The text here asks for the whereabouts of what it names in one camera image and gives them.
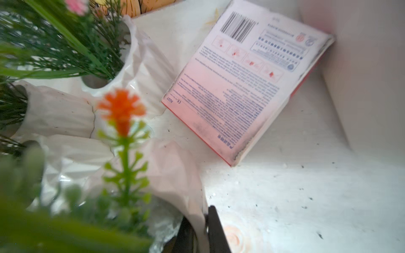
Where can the green potted plant back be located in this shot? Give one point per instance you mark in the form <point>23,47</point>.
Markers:
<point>68,39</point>

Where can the red white small carton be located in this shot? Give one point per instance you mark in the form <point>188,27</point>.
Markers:
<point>242,76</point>

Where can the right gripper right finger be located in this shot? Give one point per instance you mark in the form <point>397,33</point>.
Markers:
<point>217,239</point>

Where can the red flower potted plant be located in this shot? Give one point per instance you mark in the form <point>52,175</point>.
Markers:
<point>41,110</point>

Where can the green potted plant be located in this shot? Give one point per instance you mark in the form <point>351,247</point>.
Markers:
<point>68,39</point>
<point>115,217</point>

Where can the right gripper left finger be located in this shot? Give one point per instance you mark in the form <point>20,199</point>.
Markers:
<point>186,241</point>

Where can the blue lid storage box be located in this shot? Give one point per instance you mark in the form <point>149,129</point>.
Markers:
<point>365,71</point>

